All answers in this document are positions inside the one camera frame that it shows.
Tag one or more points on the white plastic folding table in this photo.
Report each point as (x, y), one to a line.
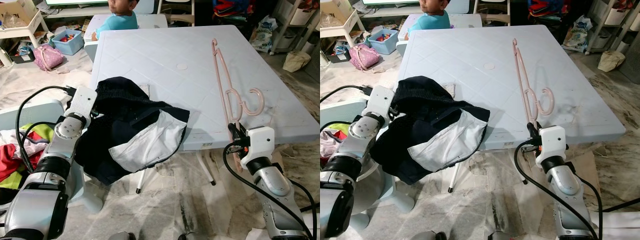
(465, 55)
(160, 55)

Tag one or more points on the silver robot leg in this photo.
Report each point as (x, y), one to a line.
(498, 236)
(121, 236)
(427, 236)
(188, 236)

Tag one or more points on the child in teal shirt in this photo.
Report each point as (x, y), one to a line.
(432, 22)
(120, 22)

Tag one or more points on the black tray of toys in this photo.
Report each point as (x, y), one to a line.
(22, 56)
(338, 55)

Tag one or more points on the beige cloth bag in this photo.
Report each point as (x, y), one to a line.
(296, 61)
(611, 61)

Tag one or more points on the pink plastic hanger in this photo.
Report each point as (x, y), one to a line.
(525, 82)
(225, 85)

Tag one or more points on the blue toy storage bin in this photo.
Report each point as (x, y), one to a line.
(380, 47)
(62, 47)

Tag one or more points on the brown cardboard box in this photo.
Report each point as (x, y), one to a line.
(17, 10)
(335, 10)

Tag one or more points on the small white side table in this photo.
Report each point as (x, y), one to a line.
(30, 25)
(350, 25)

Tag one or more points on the dark navy garment white lining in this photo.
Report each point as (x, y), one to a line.
(120, 100)
(425, 100)

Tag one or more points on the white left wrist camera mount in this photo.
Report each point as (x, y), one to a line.
(82, 100)
(378, 100)

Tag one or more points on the flat cardboard sheet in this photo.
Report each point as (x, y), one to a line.
(277, 157)
(585, 170)

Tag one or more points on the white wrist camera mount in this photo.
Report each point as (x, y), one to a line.
(552, 142)
(82, 100)
(260, 142)
(378, 100)

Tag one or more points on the silver robot left leg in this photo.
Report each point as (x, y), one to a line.
(427, 236)
(121, 236)

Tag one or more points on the pink fabric bag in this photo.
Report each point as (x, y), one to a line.
(363, 57)
(47, 59)

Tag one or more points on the printed table label sticker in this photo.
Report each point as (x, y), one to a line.
(508, 144)
(207, 145)

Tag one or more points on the white shelving rack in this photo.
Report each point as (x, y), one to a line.
(615, 15)
(300, 15)

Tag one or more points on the yellow-green mesh garment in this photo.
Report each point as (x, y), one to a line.
(42, 131)
(340, 127)

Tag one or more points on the white wooden chair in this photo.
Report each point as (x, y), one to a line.
(491, 11)
(175, 12)

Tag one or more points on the printed white plastic bag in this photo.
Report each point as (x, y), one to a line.
(263, 37)
(577, 35)

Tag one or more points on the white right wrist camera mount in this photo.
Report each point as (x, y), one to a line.
(552, 142)
(260, 142)

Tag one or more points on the silver robot right leg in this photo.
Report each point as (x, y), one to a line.
(498, 236)
(188, 236)

